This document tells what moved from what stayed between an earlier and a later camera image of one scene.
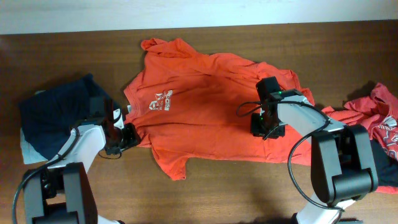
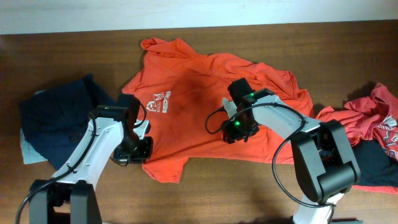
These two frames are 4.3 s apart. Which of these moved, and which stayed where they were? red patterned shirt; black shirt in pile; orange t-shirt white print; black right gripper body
Moved: black right gripper body
Stayed: orange t-shirt white print; red patterned shirt; black shirt in pile
